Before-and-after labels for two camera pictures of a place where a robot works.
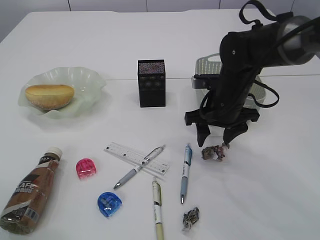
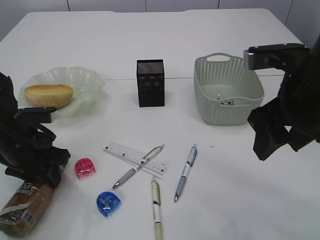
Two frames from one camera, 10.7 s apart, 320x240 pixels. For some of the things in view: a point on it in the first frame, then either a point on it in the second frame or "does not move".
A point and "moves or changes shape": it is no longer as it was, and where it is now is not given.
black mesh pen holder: (151, 75) does not move
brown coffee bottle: (26, 204) does not move
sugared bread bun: (49, 97) does not move
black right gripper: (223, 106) → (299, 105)
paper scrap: (217, 152) moves or changes shape
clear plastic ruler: (136, 158) does not move
